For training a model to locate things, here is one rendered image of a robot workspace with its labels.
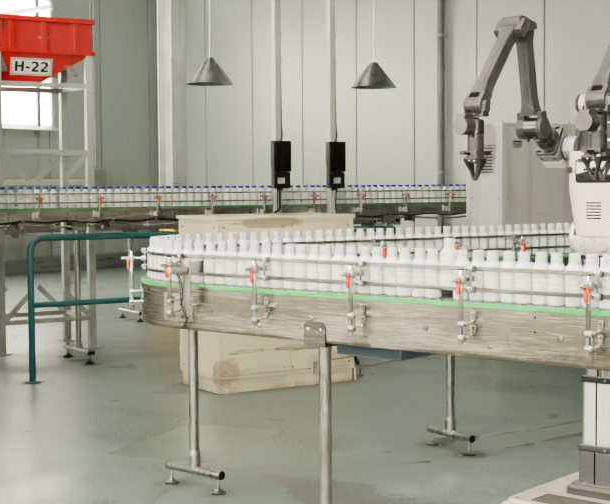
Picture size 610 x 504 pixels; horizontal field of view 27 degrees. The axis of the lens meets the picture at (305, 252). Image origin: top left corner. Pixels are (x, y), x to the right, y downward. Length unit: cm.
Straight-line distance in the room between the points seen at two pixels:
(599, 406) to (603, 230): 63
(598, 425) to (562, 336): 78
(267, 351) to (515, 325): 467
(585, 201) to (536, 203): 596
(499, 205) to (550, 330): 638
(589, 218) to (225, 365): 426
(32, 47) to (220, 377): 369
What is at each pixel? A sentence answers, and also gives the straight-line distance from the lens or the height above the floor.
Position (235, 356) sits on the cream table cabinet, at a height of 24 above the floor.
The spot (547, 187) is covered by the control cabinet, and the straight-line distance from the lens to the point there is 1060.
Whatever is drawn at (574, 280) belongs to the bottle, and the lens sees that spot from 394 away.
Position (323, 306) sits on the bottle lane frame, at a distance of 446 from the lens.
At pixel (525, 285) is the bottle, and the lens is 402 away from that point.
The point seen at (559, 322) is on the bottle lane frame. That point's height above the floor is 95.
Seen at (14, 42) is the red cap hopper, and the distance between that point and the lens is 1073.
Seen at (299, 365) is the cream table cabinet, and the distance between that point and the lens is 868.
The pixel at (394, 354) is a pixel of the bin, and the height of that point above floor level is 75.
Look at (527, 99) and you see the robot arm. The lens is 460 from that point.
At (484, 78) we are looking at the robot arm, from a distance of 435.
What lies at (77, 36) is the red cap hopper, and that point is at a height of 265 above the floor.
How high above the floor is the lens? 138
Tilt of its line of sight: 3 degrees down
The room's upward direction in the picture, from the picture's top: straight up
